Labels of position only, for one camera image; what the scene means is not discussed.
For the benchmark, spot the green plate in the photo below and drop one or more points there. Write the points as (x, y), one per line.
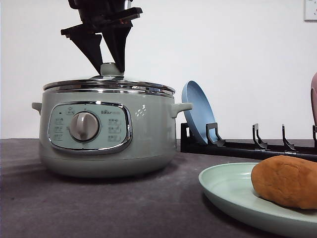
(230, 185)

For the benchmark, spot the glass steamer lid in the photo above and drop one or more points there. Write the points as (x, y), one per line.
(110, 81)

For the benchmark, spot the grey table mat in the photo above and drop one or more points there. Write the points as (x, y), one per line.
(37, 202)

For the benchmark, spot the pink plate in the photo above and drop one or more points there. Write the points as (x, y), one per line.
(314, 97)

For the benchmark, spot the blue plate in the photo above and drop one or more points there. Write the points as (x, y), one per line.
(201, 113)

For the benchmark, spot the black plate rack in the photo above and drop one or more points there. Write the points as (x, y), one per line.
(257, 149)

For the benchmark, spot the brown potato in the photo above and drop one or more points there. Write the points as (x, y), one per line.
(286, 179)

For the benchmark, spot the green electric steamer pot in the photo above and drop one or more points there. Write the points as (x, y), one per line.
(108, 135)

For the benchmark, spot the white wall socket right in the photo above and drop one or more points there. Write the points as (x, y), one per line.
(308, 11)

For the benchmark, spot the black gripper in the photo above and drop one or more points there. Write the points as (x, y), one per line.
(102, 16)

